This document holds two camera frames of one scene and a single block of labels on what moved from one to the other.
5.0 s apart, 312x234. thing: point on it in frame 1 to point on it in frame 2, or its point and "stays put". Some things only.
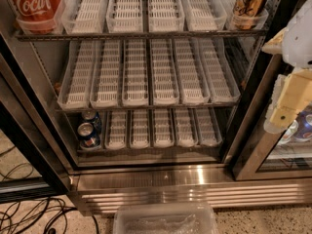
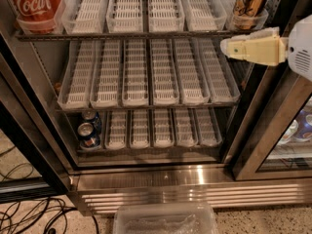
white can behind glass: [291, 130] stays put
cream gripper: [299, 43] to [300, 51]
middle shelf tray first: [76, 89] stays put
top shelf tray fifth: [201, 12] stays put
